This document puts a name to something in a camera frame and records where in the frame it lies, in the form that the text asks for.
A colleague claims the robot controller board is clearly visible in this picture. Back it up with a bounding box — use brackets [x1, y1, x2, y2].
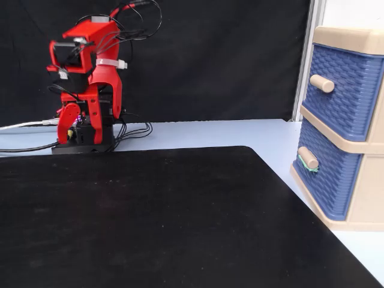
[67, 112, 88, 133]

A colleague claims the white zip tie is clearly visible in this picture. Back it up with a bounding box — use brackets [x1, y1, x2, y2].
[95, 58, 128, 70]

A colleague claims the blue woven drawer plain handle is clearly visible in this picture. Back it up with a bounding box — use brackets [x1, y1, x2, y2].
[301, 43, 384, 142]

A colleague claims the black base cable bundle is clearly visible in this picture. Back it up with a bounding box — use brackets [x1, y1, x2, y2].
[113, 121, 154, 149]

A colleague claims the black table mat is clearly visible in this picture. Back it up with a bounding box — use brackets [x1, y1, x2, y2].
[0, 146, 383, 288]

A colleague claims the black backdrop cloth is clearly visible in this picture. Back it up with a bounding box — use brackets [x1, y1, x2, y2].
[0, 0, 311, 127]

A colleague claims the beige plastic drawer cabinet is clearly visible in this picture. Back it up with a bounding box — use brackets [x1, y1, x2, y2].
[289, 25, 384, 232]

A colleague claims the blue drawer with banded handle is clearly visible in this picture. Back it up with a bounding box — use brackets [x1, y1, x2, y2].
[292, 119, 365, 221]

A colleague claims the silver aluminium post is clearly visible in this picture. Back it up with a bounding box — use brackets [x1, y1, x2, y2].
[289, 0, 327, 122]

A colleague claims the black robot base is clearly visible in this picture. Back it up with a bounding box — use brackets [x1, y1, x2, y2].
[51, 118, 116, 155]

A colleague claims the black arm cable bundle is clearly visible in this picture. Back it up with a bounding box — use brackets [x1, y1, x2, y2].
[74, 0, 163, 61]

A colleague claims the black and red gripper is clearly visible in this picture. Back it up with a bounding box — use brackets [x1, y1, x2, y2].
[48, 71, 104, 144]

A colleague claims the white USB cable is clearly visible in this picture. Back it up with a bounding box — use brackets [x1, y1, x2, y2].
[0, 118, 61, 131]

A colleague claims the red power wire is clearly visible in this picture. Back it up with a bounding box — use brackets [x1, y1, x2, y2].
[109, 1, 151, 17]

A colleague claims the green rubber band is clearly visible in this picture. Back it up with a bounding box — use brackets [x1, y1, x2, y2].
[296, 154, 320, 173]

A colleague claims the black power cable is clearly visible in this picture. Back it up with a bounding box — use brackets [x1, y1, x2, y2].
[0, 140, 61, 153]

